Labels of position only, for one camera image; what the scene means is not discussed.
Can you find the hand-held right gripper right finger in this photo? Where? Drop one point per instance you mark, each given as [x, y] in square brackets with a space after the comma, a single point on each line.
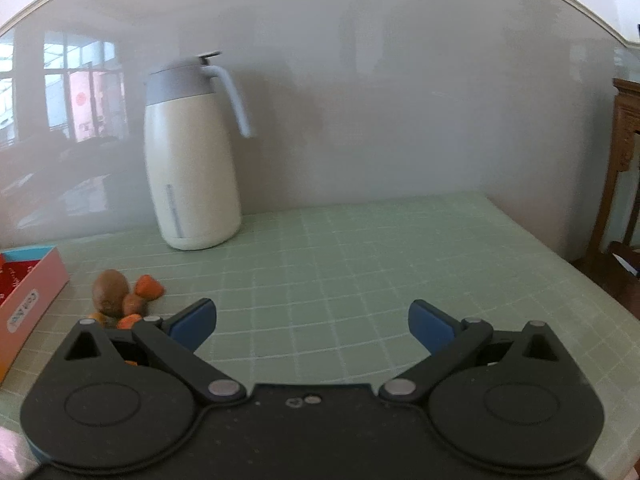
[430, 325]

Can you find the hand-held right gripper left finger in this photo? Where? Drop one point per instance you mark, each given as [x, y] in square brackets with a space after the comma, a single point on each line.
[192, 322]

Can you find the peeled tangerine piece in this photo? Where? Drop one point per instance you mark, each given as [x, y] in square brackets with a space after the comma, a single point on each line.
[149, 287]
[127, 321]

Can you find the brown shrivelled fruit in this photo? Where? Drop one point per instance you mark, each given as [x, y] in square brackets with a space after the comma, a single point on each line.
[133, 304]

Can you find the brown kiwi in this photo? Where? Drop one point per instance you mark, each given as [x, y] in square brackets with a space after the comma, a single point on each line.
[111, 290]

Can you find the colourful cardboard box red lining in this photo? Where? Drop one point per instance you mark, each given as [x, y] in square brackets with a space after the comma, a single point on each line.
[30, 300]

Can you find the green checked tablecloth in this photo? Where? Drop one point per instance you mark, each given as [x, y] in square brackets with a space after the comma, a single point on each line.
[350, 270]

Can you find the white thermos jug grey lid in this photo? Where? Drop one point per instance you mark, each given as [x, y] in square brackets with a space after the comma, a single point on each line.
[190, 170]

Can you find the carved wooden chair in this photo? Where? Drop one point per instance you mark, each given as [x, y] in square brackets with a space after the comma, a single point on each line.
[625, 125]

